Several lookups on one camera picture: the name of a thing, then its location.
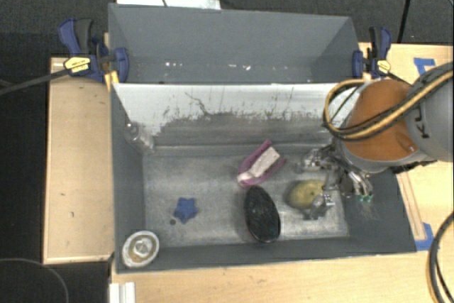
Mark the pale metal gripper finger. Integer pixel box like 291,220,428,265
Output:
306,201,336,221
311,187,333,209

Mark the yellow-green fruit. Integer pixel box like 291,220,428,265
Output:
284,179,326,211

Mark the black oval brush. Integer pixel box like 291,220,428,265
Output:
243,185,282,244

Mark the purple brush with white sponge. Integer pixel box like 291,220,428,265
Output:
237,138,287,189

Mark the grey metal bin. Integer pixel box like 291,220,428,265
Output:
107,3,418,275

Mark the blue star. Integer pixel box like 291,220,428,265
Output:
172,197,199,225

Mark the clear glass jar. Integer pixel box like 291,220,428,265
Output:
123,120,156,150

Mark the pale wood board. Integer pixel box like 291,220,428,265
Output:
42,56,116,265

